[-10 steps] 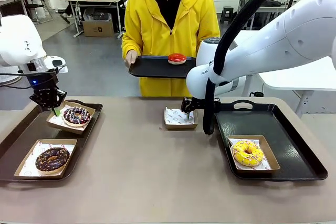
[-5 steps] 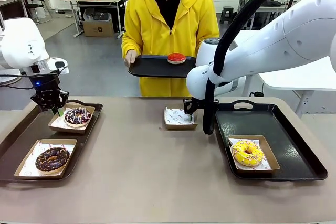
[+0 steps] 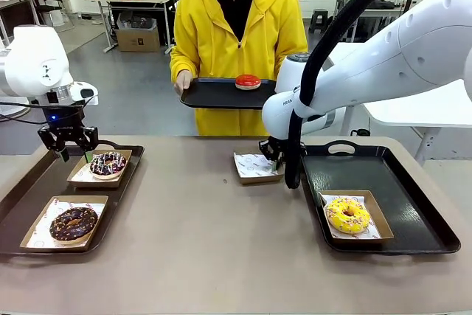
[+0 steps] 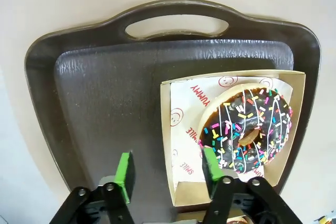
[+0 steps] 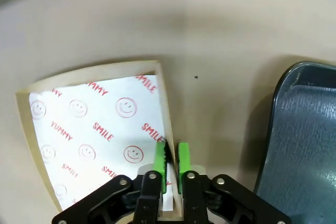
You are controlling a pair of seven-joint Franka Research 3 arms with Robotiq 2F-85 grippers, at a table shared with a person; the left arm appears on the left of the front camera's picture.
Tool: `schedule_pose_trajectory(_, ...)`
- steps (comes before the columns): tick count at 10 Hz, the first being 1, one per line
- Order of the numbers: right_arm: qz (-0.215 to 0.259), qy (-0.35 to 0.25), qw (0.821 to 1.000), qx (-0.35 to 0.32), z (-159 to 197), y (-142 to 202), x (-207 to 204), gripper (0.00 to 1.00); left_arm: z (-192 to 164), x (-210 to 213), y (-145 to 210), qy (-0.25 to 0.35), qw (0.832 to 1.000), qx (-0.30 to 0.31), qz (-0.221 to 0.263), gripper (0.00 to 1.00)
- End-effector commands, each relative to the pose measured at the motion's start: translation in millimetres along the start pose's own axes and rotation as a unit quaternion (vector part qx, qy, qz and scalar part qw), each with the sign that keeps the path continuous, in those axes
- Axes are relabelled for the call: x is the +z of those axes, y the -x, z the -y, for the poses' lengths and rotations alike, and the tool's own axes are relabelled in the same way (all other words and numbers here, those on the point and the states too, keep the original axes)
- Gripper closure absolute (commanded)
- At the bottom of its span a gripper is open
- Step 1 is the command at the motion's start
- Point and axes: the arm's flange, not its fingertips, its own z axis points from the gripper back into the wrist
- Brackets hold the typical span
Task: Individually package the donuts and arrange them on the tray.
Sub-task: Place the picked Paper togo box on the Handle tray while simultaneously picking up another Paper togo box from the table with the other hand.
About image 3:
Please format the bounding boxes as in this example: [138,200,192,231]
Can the black office chair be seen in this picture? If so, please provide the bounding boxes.
[36,0,74,34]

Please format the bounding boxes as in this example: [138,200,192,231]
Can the brown cardboard food box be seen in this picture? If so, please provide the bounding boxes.
[318,189,395,245]
[66,149,133,188]
[18,195,109,253]
[233,150,287,185]

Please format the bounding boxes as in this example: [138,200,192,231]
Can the dark brown handled tray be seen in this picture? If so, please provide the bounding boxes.
[0,140,145,256]
[300,140,462,256]

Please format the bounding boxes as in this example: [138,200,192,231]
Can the cardboard shipping box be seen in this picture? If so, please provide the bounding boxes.
[116,27,162,53]

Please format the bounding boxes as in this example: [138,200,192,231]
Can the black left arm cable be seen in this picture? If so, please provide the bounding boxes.
[0,100,99,125]

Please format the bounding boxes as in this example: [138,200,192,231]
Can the person in yellow hoodie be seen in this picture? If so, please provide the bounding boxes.
[169,0,309,137]

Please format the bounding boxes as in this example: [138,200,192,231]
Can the chocolate sprinkled donut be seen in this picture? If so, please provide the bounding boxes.
[49,207,100,245]

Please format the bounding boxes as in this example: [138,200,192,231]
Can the person's right hand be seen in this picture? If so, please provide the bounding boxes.
[173,70,193,97]

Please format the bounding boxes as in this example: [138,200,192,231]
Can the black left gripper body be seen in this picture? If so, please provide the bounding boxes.
[42,103,87,138]

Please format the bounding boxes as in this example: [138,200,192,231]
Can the grey plastic stool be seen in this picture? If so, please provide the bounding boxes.
[308,8,329,34]

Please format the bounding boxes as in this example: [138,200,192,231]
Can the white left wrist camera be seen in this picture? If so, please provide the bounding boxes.
[69,81,100,104]

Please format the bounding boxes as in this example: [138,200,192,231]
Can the chocolate sprinkle donut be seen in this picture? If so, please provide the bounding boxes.
[89,151,128,180]

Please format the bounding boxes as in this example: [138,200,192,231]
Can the grey background work desk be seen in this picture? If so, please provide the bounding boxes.
[330,0,406,43]

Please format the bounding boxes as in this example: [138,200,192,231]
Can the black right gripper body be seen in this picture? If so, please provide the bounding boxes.
[267,136,289,154]

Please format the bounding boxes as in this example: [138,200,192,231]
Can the black serving tray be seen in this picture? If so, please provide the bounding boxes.
[179,77,278,110]

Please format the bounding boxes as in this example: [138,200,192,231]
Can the person's right forearm yellow sleeve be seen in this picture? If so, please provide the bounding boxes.
[170,49,198,75]

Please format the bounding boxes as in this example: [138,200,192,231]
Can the clear plastic bag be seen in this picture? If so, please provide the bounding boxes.
[117,12,159,32]

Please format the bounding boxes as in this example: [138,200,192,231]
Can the red glazed donut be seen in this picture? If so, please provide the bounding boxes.
[235,74,262,91]

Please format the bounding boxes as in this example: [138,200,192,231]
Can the yellow sprinkled donut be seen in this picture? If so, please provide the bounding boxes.
[324,196,372,235]

